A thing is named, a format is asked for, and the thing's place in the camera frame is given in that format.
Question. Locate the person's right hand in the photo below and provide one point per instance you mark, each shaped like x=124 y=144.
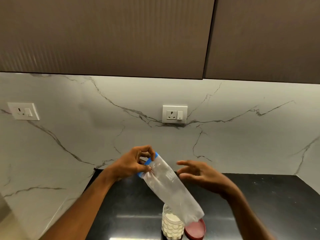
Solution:
x=207 y=176

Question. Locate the person's left hand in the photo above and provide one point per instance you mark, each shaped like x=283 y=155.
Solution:
x=127 y=163

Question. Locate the person's right middle finger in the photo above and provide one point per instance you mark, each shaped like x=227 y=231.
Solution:
x=186 y=169

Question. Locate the person's left thumb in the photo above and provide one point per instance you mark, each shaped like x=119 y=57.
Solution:
x=142 y=167

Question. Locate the person's right thumb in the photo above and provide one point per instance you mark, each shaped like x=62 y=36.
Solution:
x=190 y=177

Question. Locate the person's left middle finger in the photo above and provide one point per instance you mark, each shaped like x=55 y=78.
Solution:
x=142 y=161

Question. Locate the clear plastic bag blue rim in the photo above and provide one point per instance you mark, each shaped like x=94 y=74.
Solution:
x=171 y=189

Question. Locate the person's right forearm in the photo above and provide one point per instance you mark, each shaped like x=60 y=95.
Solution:
x=246 y=217

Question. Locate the person's left forearm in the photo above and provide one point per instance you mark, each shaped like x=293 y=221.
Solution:
x=82 y=209

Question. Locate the clear jar of white grains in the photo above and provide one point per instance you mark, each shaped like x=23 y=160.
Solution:
x=172 y=226

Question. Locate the red jar lid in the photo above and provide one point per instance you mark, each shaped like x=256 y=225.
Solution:
x=196 y=230

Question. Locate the brown ribbed cabinet door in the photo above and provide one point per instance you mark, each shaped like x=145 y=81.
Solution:
x=265 y=38
x=105 y=34

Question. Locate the white wall socket with switch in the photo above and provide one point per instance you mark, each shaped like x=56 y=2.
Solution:
x=23 y=111
x=174 y=114

